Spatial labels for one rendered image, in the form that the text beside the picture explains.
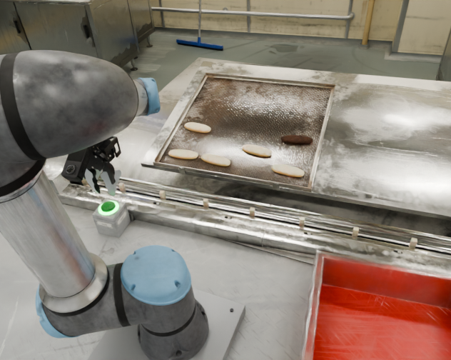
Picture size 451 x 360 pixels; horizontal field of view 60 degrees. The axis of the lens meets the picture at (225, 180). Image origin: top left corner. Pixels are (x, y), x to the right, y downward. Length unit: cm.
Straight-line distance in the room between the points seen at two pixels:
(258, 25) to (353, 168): 378
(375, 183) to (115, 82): 87
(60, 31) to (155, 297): 340
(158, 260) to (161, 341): 18
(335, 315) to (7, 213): 70
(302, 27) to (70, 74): 439
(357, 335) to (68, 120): 74
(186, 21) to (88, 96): 474
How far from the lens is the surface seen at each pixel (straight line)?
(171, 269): 72
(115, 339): 94
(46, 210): 57
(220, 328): 90
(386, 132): 135
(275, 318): 95
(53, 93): 43
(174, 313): 76
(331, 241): 105
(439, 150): 134
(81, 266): 67
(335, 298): 99
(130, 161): 143
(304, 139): 127
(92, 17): 367
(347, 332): 95
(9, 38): 437
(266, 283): 100
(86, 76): 45
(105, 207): 113
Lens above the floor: 163
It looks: 39 degrees down
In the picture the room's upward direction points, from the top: 4 degrees counter-clockwise
